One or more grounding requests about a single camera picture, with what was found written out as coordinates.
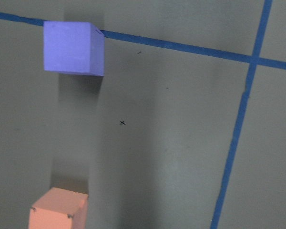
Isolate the purple foam block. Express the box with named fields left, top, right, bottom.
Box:
left=43, top=21, right=105, bottom=76

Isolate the orange foam block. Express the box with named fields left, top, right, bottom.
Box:
left=28, top=187, right=89, bottom=229

